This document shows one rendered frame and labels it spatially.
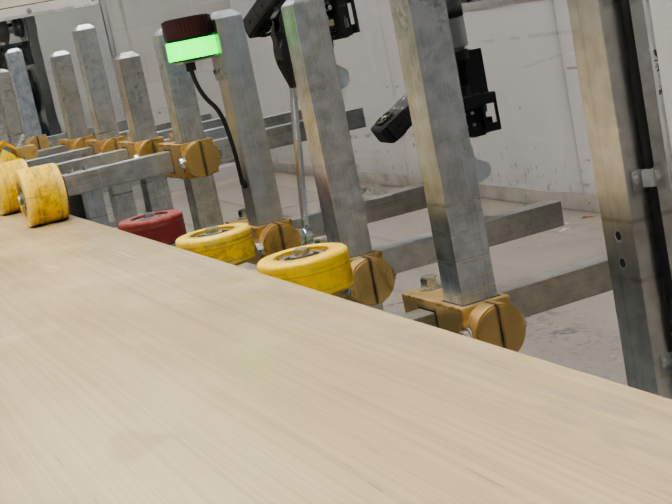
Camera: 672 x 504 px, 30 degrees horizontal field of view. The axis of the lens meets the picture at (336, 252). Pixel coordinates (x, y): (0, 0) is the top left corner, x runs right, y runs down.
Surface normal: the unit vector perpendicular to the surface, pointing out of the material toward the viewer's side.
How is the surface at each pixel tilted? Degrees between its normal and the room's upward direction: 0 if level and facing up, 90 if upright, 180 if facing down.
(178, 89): 90
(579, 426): 0
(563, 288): 90
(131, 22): 90
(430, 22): 90
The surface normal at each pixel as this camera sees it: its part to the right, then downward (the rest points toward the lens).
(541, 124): -0.91, 0.24
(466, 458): -0.19, -0.97
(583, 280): 0.40, 0.09
